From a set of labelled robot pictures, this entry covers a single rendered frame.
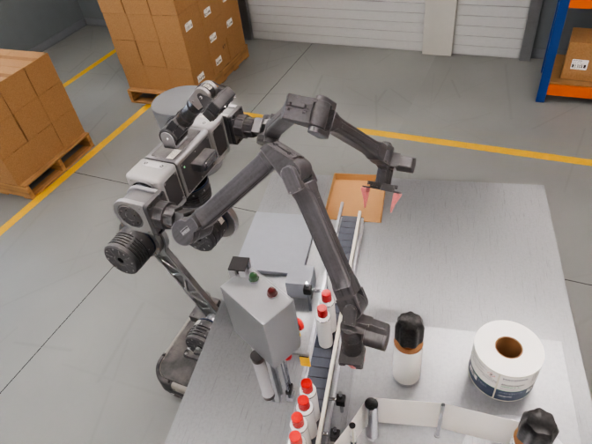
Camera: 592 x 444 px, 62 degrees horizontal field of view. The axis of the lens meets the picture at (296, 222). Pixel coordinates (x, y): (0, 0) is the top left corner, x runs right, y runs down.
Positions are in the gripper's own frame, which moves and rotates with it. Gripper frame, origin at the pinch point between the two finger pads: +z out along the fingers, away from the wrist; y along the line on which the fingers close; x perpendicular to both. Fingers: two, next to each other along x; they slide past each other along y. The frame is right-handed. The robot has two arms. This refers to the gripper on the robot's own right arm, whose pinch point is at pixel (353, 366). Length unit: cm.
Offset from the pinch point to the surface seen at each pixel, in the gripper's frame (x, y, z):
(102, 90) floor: 327, 361, 100
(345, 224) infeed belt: 15, 82, 20
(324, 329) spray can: 12.6, 18.4, 10.0
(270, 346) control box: 16.8, -14.8, -28.0
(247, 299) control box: 22.8, -8.8, -37.4
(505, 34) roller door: -88, 433, 79
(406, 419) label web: -15.8, -5.9, 15.4
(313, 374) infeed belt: 15.6, 8.2, 21.8
